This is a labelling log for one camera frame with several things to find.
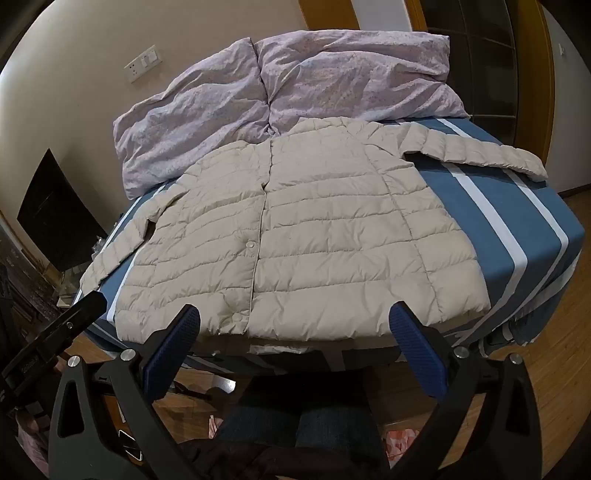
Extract lilac floral duvet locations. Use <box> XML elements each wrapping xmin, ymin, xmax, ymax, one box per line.
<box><xmin>113</xmin><ymin>38</ymin><xmax>274</xmax><ymax>200</ymax></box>

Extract dark glass cabinet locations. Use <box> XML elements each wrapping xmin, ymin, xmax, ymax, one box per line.
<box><xmin>427</xmin><ymin>0</ymin><xmax>520</xmax><ymax>148</ymax></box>

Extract beige quilted down jacket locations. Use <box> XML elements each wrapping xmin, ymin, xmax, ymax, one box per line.
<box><xmin>79</xmin><ymin>117</ymin><xmax>549</xmax><ymax>343</ymax></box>

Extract bed with blue striped sheet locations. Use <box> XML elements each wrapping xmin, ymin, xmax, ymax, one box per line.
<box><xmin>85</xmin><ymin>115</ymin><xmax>585</xmax><ymax>376</ymax></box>

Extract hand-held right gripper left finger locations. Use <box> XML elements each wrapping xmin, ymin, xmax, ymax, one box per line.
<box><xmin>47</xmin><ymin>303</ymin><xmax>219</xmax><ymax>480</ymax></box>

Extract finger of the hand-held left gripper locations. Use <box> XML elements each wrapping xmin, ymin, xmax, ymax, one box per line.
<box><xmin>44</xmin><ymin>292</ymin><xmax>108</xmax><ymax>358</ymax></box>

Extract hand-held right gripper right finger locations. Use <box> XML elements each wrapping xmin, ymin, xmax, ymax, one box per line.
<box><xmin>388</xmin><ymin>301</ymin><xmax>542</xmax><ymax>480</ymax></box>

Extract pink patterned cloth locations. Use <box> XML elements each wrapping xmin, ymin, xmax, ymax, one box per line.
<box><xmin>383</xmin><ymin>427</ymin><xmax>423</xmax><ymax>460</ymax></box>

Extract black flat screen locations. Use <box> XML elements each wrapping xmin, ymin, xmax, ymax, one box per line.
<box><xmin>17</xmin><ymin>148</ymin><xmax>110</xmax><ymax>274</ymax></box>

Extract person's legs in jeans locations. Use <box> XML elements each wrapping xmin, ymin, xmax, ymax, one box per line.
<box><xmin>215</xmin><ymin>390</ymin><xmax>384</xmax><ymax>467</ymax></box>

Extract purple floral pillow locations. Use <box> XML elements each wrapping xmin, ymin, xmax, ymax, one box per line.
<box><xmin>253</xmin><ymin>30</ymin><xmax>471</xmax><ymax>136</ymax></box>

